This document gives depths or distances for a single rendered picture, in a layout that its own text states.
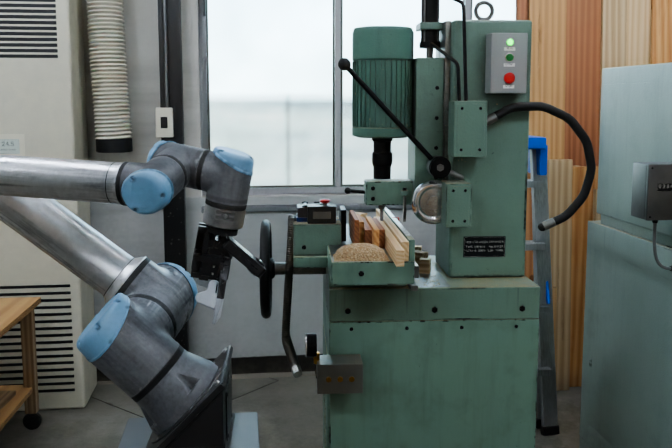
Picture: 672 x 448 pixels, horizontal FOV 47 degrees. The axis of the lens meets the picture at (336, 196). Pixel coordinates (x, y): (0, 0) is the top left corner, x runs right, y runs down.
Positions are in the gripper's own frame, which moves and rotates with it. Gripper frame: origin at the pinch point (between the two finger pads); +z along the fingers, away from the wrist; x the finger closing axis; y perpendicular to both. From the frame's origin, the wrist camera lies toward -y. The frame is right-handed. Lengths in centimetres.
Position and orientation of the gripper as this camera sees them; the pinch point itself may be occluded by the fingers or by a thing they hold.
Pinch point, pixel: (216, 313)
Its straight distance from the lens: 177.4
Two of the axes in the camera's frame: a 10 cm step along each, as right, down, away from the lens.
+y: -9.7, -1.6, -1.9
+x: 1.6, 1.9, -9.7
